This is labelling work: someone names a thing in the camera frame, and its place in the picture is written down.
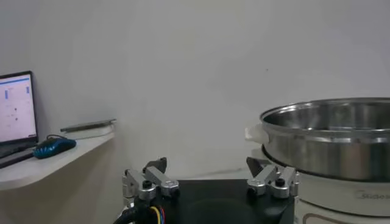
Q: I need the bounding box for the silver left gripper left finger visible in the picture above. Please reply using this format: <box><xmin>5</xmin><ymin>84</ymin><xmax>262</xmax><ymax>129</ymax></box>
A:
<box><xmin>121</xmin><ymin>156</ymin><xmax>181</xmax><ymax>202</ymax></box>

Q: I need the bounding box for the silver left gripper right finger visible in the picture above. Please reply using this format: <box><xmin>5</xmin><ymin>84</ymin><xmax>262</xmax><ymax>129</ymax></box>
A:
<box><xmin>245</xmin><ymin>156</ymin><xmax>302</xmax><ymax>200</ymax></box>

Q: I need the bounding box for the perforated steel steamer basket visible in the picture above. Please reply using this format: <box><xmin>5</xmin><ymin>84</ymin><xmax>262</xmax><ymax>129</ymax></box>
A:
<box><xmin>244</xmin><ymin>97</ymin><xmax>390</xmax><ymax>183</ymax></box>

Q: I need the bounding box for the white electric cooker base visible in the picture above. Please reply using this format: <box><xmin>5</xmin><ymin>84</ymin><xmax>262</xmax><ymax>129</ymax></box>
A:
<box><xmin>249</xmin><ymin>147</ymin><xmax>390</xmax><ymax>224</ymax></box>

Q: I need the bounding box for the flat black drive box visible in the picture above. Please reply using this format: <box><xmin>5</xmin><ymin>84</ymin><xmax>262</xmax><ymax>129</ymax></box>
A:
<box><xmin>59</xmin><ymin>118</ymin><xmax>118</xmax><ymax>133</ymax></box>

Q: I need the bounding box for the blue computer mouse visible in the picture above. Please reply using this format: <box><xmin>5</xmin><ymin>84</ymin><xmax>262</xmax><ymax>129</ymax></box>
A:
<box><xmin>32</xmin><ymin>137</ymin><xmax>77</xmax><ymax>160</ymax></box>

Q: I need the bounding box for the white side desk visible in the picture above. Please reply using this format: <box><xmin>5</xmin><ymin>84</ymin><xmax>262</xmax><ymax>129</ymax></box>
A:
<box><xmin>0</xmin><ymin>130</ymin><xmax>116</xmax><ymax>192</ymax></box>

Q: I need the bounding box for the black phone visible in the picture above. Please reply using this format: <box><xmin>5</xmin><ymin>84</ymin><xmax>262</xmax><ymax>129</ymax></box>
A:
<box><xmin>0</xmin><ymin>151</ymin><xmax>35</xmax><ymax>170</ymax></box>

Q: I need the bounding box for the black laptop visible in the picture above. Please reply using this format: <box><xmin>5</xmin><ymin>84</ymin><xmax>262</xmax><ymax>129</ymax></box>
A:
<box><xmin>0</xmin><ymin>70</ymin><xmax>40</xmax><ymax>159</ymax></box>

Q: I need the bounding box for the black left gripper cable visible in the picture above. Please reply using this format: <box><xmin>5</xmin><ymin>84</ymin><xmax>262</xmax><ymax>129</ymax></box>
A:
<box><xmin>113</xmin><ymin>204</ymin><xmax>167</xmax><ymax>224</ymax></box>

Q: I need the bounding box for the black desk cable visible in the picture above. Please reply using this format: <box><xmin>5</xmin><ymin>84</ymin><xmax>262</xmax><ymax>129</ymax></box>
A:
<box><xmin>44</xmin><ymin>133</ymin><xmax>69</xmax><ymax>142</ymax></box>

